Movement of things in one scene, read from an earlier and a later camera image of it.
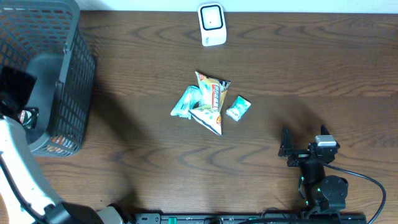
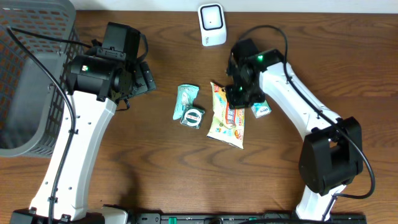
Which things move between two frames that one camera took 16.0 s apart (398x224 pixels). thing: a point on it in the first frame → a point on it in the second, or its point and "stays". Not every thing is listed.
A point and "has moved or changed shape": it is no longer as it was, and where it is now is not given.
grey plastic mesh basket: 48,40 stays
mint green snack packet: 192,95 has moved or changed shape
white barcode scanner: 212,24 stays
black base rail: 252,218 stays
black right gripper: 286,149 → 235,102
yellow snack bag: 212,91 → 227,125
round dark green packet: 28,117 → 192,117
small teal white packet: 240,105 → 260,109
